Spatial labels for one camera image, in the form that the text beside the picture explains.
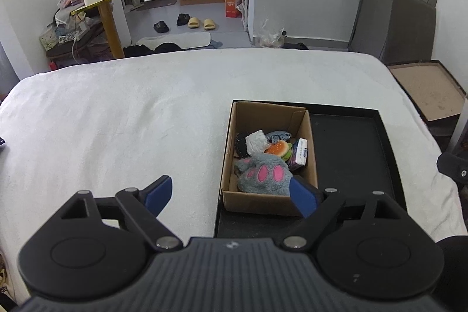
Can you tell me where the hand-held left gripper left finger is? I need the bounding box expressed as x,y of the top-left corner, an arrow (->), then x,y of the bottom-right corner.
47,175 -> 183,252

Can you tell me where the blue denim cloth patch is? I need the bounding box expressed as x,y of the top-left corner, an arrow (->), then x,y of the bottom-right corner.
265,130 -> 292,144

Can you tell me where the white cloth bundle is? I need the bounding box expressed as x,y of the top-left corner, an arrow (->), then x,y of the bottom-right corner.
245,130 -> 269,155

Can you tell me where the brown cardboard box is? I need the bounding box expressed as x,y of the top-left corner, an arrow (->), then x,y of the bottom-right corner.
220,101 -> 319,218

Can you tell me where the black drawstring pouch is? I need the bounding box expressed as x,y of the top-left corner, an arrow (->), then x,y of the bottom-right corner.
235,132 -> 253,158

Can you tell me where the purple planet-print tissue pack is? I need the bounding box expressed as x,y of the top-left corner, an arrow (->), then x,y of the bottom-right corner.
287,137 -> 308,172

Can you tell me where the flat brown cardboard sheet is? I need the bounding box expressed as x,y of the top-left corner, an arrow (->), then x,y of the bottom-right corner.
386,60 -> 468,123

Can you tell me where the green patterned box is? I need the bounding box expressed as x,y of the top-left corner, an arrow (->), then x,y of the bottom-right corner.
39,29 -> 59,49

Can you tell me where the grey pink paw plush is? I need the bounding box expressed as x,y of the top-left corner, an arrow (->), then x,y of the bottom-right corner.
234,153 -> 294,196

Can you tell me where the black clothes pile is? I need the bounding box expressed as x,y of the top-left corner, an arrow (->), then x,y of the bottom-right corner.
123,42 -> 182,58

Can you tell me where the round yellow wooden table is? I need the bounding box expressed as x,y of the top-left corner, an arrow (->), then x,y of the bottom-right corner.
69,0 -> 151,60

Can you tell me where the clear plastic bag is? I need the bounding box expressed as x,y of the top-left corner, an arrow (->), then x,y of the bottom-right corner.
254,20 -> 288,49

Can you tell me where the grey board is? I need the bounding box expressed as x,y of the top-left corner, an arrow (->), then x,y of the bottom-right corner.
380,0 -> 437,66

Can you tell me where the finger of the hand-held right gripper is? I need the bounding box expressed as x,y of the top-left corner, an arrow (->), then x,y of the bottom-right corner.
437,151 -> 468,188

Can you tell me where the white floor mat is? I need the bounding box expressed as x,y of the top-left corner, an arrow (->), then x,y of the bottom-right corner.
136,32 -> 212,50

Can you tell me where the burger plush toy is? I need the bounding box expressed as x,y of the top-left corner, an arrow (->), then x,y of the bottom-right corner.
264,140 -> 295,161

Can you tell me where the dark cloth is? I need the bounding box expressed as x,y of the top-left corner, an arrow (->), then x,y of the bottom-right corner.
433,235 -> 468,312

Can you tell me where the black plastic tray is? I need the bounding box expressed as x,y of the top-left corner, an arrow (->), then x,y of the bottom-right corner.
213,99 -> 408,239

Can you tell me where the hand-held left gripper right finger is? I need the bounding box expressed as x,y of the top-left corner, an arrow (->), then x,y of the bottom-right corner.
282,176 -> 410,251

